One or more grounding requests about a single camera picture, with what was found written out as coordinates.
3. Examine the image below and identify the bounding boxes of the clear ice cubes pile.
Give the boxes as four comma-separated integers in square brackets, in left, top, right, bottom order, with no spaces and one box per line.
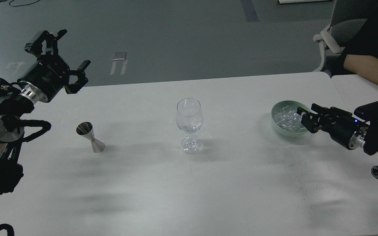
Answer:
[273,106,307,133]

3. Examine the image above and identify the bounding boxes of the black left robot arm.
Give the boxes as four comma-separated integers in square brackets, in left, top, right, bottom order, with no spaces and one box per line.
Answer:
[0,29,90,195]

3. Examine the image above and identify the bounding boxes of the grey office chair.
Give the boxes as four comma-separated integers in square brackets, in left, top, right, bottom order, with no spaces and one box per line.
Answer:
[313,0,378,74]

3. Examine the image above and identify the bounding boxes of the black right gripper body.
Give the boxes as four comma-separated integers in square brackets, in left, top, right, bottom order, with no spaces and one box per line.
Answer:
[324,112,366,150]

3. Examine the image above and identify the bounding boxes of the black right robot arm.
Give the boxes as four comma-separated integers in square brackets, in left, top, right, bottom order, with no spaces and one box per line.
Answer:
[297,101,378,180]

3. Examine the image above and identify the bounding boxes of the black floor cable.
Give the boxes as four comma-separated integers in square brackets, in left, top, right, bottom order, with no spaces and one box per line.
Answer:
[0,0,42,13]

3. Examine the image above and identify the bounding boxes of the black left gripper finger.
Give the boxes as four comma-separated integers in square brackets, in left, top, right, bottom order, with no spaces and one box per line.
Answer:
[24,29,68,61]
[64,60,91,94]

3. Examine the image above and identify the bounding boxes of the clear wine glass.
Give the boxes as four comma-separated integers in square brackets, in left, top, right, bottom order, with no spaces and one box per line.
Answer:
[175,98,204,154]

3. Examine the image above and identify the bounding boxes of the steel double jigger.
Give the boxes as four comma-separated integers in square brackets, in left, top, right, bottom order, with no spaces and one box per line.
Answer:
[75,122,105,153]

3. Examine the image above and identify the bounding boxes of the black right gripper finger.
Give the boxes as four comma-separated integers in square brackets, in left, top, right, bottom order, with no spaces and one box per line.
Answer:
[311,103,353,119]
[297,107,332,133]

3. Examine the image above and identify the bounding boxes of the green bowl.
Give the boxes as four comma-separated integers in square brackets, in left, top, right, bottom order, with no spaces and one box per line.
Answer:
[271,100,311,137]

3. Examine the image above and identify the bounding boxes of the person forearm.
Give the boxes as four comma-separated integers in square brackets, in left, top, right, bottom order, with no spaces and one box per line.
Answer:
[343,55,378,85]

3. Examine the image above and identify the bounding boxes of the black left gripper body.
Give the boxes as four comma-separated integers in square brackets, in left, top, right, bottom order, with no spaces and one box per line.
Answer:
[17,55,70,103]

